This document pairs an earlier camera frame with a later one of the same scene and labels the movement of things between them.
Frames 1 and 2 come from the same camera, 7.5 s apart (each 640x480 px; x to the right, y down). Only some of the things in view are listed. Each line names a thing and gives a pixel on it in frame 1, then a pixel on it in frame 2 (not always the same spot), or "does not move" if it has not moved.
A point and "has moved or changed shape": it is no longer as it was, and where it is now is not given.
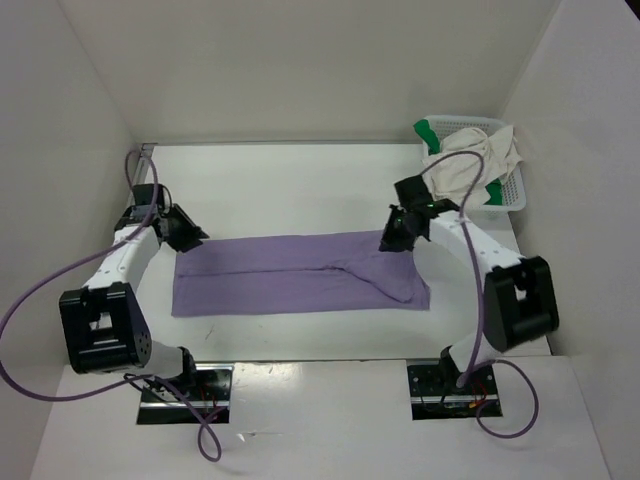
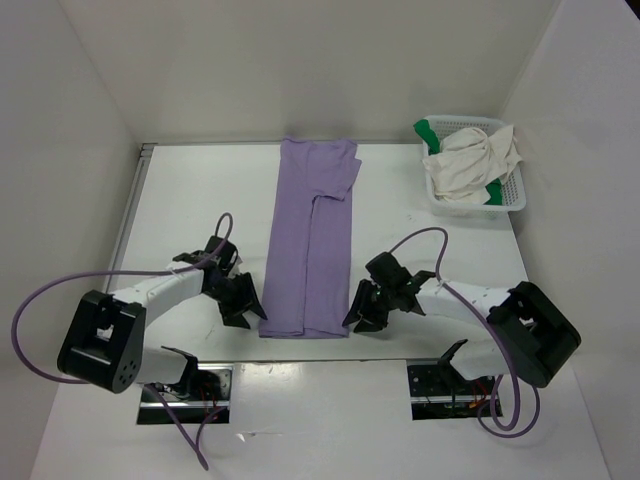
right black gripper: (390, 241) → (371, 321)
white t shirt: (454, 177) does not move
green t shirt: (494, 189) does not move
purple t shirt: (295, 273) has moved or changed shape
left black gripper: (192, 233) → (247, 299)
